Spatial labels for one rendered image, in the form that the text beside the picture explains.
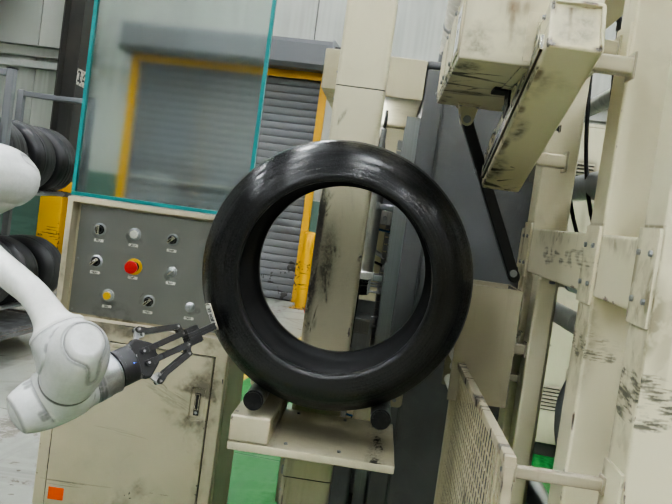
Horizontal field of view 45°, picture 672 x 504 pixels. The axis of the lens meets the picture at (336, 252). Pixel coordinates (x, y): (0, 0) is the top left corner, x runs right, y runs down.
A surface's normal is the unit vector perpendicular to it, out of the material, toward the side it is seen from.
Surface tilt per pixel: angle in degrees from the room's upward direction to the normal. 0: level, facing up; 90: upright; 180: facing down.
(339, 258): 90
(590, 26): 72
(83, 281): 90
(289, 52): 90
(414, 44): 90
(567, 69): 162
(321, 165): 80
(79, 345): 60
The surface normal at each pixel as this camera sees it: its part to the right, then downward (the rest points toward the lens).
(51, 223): -0.17, 0.03
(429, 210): 0.09, -0.07
